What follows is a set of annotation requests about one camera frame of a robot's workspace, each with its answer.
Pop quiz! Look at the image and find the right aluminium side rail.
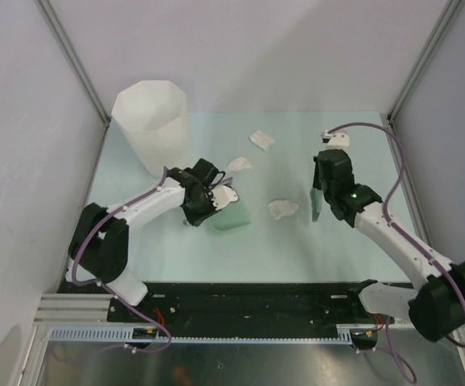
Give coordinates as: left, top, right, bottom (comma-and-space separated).
381, 114, 438, 269

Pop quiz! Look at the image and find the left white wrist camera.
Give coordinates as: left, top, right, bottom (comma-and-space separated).
212, 185, 239, 211

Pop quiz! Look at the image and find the white faceted waste bin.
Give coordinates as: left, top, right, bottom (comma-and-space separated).
111, 80, 191, 176

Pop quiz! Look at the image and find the green hand brush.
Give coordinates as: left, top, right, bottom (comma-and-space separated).
310, 178, 323, 223

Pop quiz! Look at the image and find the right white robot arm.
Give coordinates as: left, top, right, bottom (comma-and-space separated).
312, 149, 465, 342

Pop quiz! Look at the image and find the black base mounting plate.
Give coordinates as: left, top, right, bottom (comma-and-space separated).
57, 282, 445, 341

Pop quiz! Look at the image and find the right aluminium frame post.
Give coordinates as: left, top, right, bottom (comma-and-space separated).
386, 0, 465, 125

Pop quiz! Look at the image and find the aluminium frame post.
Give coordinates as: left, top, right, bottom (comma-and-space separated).
34, 0, 110, 126
386, 0, 465, 125

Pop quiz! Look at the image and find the paper scrap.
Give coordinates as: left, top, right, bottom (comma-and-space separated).
228, 157, 253, 172
249, 129, 275, 152
268, 199, 299, 220

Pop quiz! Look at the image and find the grey slotted cable duct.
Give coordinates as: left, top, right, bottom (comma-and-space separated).
48, 326, 379, 345

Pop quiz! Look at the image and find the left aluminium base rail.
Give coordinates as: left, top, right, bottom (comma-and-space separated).
34, 294, 111, 326

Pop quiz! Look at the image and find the green plastic dustpan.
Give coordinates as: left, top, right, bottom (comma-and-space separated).
203, 201, 252, 232

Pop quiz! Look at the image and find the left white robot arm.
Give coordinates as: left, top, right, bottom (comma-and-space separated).
68, 158, 239, 322

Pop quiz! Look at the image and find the left aluminium frame post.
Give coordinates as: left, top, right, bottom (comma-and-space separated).
34, 0, 110, 126

